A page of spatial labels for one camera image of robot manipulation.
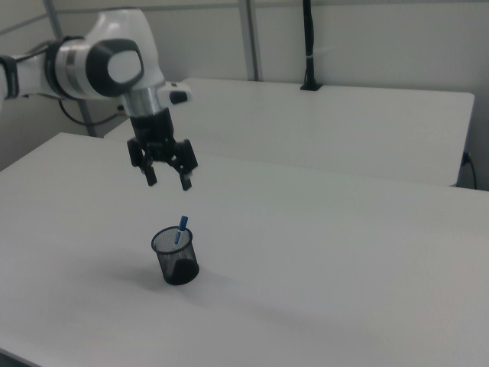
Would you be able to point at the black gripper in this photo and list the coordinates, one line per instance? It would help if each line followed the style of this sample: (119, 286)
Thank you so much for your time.
(152, 128)

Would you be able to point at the blue and white marker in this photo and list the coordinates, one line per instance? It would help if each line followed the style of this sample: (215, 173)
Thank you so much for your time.
(180, 230)

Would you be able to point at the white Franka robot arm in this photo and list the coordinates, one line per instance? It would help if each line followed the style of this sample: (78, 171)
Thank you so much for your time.
(72, 65)

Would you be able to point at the black mesh pen cup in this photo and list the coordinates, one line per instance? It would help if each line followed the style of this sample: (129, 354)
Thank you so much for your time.
(177, 264)

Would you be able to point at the white table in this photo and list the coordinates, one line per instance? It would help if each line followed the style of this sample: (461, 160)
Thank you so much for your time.
(305, 126)

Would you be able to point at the black pole with clamp base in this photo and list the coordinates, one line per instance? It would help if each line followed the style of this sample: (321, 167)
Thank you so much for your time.
(308, 42)

